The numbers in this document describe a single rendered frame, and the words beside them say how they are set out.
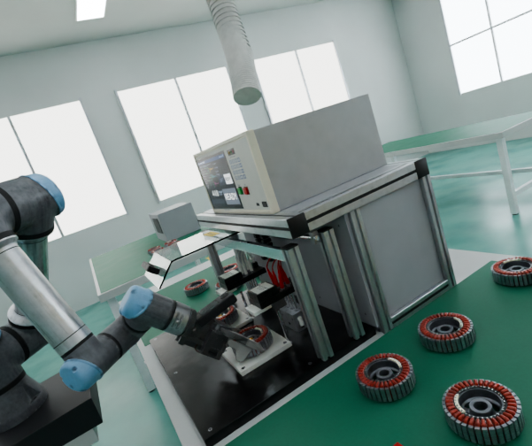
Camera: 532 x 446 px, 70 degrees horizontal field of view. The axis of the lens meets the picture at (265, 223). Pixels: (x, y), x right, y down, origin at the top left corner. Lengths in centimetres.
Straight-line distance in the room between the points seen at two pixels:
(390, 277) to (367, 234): 13
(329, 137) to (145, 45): 529
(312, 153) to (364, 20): 734
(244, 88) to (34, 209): 149
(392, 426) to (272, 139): 64
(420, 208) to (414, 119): 757
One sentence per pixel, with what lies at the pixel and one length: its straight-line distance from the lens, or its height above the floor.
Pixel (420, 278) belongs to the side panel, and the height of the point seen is 82.
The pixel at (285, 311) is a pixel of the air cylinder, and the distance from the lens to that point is 108.
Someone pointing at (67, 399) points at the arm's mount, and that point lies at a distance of 120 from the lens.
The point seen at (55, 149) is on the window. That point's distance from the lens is 568.
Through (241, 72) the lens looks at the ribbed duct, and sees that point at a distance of 229.
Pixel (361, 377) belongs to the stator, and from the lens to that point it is 83.
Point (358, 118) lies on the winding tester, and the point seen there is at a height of 126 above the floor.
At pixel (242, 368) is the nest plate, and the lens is 100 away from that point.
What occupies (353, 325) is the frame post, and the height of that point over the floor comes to 81.
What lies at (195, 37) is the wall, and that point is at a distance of 640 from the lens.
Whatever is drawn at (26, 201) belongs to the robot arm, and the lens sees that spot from 100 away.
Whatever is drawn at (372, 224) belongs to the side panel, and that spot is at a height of 101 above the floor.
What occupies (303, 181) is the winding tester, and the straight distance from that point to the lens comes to 95.
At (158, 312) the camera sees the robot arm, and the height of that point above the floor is 100.
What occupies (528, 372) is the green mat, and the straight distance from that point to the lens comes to 86.
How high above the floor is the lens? 128
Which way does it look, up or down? 11 degrees down
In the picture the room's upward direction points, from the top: 19 degrees counter-clockwise
